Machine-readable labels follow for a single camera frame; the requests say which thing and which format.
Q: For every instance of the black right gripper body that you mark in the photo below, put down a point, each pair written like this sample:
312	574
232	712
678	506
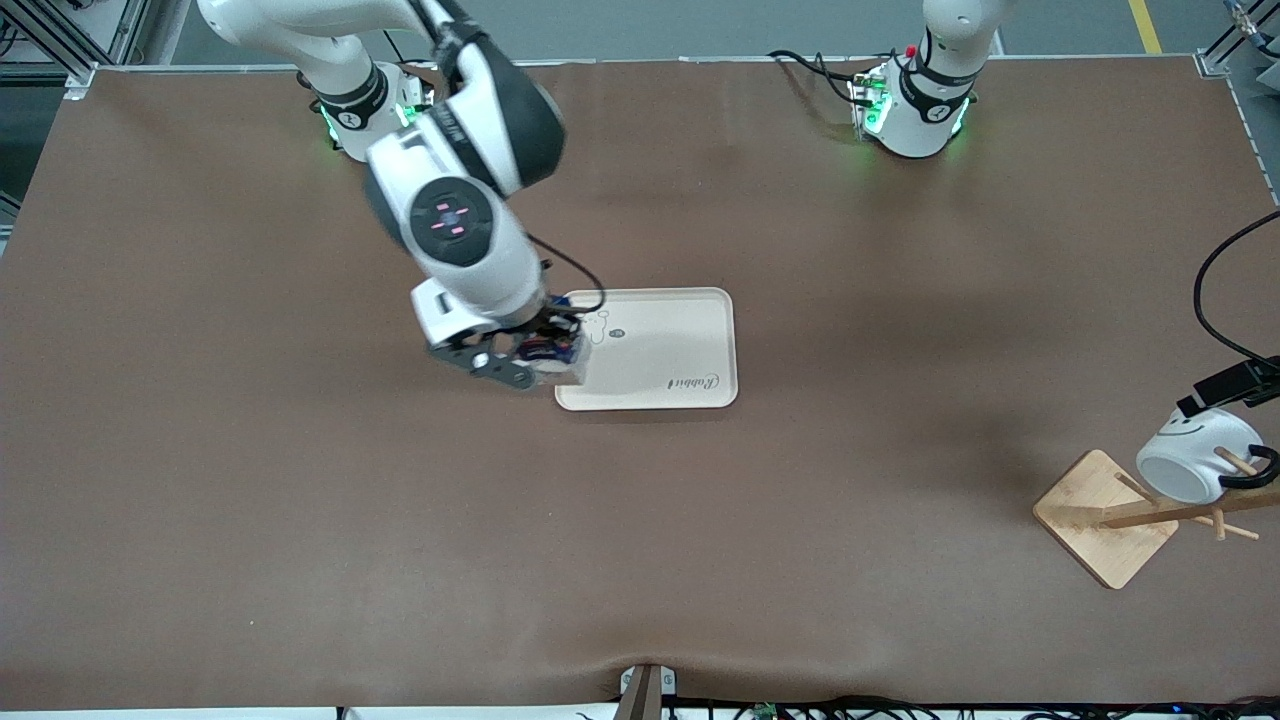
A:
549	333

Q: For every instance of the blue milk carton green cap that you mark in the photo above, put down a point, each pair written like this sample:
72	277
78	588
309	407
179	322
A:
565	372

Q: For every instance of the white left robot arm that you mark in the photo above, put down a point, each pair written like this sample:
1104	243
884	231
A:
915	125

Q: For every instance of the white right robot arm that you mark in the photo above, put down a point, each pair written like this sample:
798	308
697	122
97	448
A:
480	270

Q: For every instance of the wooden cup rack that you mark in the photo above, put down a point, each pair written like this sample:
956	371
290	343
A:
1100	540

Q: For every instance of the beige plastic tray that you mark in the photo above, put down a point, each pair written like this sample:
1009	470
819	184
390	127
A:
660	350

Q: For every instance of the aluminium frame post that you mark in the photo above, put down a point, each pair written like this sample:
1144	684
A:
70	35
1225	62

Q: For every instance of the brown camera mount post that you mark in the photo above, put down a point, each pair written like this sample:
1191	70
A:
645	695

